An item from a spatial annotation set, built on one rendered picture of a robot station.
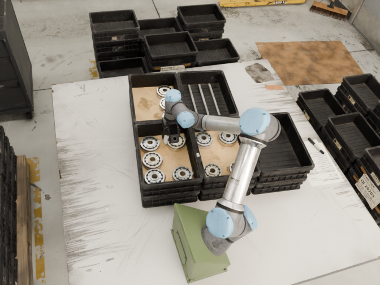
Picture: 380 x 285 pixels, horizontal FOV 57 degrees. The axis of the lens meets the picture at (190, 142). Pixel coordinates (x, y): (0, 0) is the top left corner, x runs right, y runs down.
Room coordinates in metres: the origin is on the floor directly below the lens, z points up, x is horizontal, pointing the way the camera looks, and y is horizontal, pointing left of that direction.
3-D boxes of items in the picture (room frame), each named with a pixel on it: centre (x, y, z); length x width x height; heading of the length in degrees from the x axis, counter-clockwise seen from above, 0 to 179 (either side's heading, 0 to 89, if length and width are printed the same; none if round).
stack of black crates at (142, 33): (2.81, 0.45, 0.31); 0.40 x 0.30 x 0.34; 114
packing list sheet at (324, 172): (1.34, -0.78, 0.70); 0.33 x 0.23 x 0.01; 24
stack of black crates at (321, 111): (2.22, -1.07, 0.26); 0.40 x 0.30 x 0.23; 24
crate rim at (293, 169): (1.27, -0.46, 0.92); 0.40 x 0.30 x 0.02; 18
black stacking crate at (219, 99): (1.55, -0.05, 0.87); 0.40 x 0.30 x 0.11; 18
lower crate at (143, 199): (1.08, 0.11, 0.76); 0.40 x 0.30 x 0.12; 18
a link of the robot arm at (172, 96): (1.21, 0.11, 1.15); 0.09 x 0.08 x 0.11; 37
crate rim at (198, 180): (1.08, 0.11, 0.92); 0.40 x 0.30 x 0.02; 18
